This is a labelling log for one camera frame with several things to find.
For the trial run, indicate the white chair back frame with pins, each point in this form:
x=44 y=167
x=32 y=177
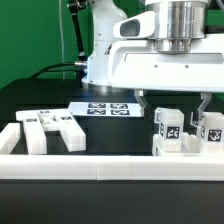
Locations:
x=37 y=122

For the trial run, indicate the white U-shaped fence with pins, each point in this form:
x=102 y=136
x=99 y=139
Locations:
x=60 y=167

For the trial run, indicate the white tagged cube near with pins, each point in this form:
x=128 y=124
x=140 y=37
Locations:
x=157 y=113

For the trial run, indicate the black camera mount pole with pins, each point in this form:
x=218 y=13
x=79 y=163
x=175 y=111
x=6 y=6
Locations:
x=75 y=6

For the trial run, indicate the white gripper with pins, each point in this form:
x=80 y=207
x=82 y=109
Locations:
x=167 y=51

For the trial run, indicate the white chair seat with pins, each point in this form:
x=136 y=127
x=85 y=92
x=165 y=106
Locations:
x=189 y=145

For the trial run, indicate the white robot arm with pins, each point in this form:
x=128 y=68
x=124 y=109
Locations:
x=106 y=15

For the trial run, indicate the white marker sheet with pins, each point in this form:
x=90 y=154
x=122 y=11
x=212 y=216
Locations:
x=102 y=109

